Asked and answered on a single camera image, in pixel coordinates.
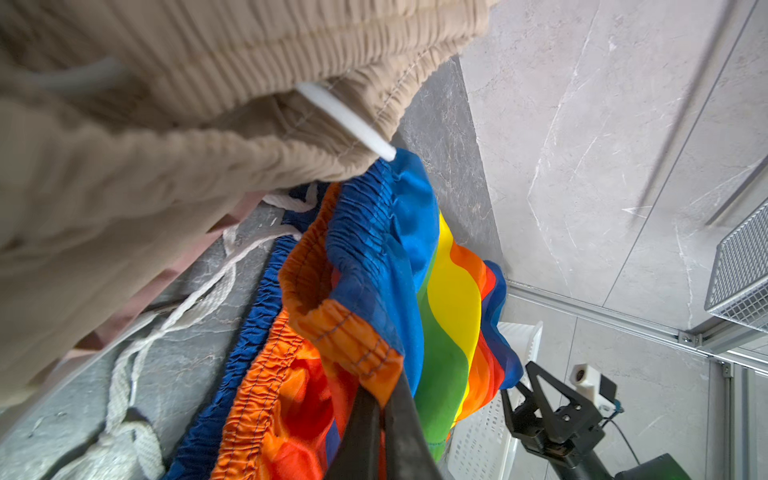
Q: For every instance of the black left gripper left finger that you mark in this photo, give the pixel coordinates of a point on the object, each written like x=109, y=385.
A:
x=358, y=455

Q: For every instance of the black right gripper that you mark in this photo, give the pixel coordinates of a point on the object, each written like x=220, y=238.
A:
x=567, y=431

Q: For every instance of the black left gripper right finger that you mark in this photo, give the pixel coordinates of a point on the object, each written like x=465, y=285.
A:
x=407, y=453

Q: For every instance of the multicolour orange blue shorts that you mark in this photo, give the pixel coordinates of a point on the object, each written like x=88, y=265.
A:
x=365, y=282

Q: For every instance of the pink drawstring shorts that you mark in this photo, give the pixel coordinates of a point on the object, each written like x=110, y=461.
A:
x=125, y=321

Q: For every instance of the beige shorts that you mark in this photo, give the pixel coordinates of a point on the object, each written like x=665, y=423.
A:
x=129, y=129

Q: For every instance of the white plastic laundry basket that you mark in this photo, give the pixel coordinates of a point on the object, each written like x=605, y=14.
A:
x=482, y=447

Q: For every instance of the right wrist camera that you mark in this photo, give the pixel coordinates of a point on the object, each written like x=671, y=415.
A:
x=597, y=388

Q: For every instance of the white wire wall basket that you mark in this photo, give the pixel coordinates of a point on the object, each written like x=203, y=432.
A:
x=737, y=290

